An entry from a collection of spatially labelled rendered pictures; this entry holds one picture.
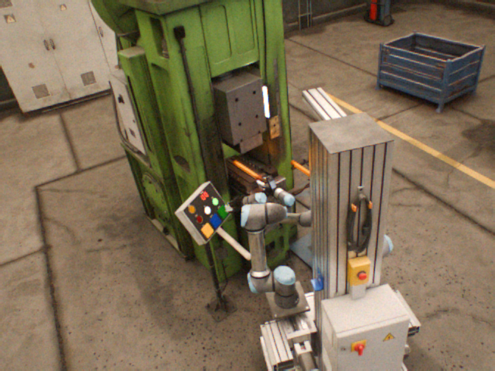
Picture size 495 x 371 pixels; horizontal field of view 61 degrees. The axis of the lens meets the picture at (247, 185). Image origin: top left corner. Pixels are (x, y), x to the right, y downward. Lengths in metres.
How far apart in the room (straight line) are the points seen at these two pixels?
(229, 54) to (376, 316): 1.85
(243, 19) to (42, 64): 5.42
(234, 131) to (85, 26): 5.30
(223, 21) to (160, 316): 2.37
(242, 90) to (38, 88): 5.59
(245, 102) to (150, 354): 2.04
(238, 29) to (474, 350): 2.75
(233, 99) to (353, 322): 1.59
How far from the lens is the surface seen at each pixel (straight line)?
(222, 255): 3.53
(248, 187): 3.20
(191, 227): 2.77
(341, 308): 2.03
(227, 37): 2.88
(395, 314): 2.04
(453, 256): 4.13
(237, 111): 2.87
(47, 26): 7.79
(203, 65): 2.81
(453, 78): 6.37
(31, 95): 8.07
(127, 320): 3.82
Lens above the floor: 2.85
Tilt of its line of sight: 36 degrees down
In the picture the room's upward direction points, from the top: 8 degrees counter-clockwise
